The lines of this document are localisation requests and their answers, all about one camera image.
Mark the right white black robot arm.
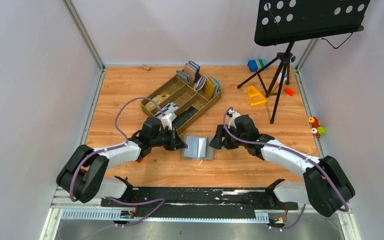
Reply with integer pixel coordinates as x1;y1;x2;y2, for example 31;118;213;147
209;110;356;217

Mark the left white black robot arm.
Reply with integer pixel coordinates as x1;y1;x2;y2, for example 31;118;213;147
55;115;187;203

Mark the black white cards stack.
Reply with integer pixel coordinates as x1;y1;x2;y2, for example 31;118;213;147
154;102;179;119

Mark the tan card in basket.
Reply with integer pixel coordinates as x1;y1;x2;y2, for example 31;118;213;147
145;92;171;111

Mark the yellow card holder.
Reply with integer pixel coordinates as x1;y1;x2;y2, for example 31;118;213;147
203;76;217;100

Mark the blue tan card holder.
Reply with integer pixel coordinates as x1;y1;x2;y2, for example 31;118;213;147
183;60;201;83

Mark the yellow triangular toy block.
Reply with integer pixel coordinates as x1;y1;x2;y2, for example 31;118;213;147
246;85;268;107

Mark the small cardboard scrap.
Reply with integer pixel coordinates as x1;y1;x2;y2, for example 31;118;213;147
141;64;152;71

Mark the small red toy brick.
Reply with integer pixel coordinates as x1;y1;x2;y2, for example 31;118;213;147
284;87;295;96

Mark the blue green toy block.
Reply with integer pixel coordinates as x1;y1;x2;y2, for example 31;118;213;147
247;58;268;73

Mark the red green toy figure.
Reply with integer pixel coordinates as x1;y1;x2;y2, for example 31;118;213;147
308;116;327;138

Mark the black music stand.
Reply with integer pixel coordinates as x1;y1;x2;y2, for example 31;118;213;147
251;0;370;124

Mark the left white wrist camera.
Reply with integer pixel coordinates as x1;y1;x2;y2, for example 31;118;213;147
161;112;177;131

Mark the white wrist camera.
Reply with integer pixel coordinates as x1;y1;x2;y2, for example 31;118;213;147
226;109;241;129
161;112;177;131

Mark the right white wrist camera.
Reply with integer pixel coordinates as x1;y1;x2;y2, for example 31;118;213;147
226;109;241;129

